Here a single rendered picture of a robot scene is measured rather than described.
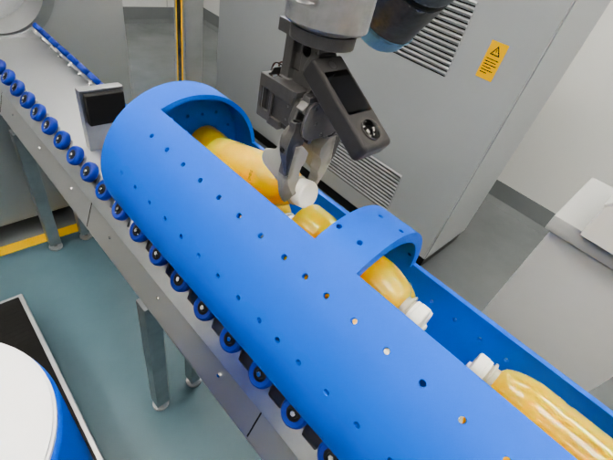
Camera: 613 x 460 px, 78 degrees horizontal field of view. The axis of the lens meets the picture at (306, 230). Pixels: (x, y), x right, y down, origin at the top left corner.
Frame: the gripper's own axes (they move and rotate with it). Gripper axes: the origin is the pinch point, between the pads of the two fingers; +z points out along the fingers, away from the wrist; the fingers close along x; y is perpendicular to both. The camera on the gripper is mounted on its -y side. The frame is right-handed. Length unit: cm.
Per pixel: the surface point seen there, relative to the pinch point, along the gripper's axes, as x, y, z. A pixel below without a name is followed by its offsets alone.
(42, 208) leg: 7, 133, 94
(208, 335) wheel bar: 11.6, 3.4, 28.7
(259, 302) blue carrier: 13.2, -8.1, 6.0
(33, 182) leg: 8, 132, 80
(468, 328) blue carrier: -13.2, -26.5, 12.9
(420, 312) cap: 0.6, -21.7, 3.1
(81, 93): 5, 64, 13
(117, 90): -3, 63, 13
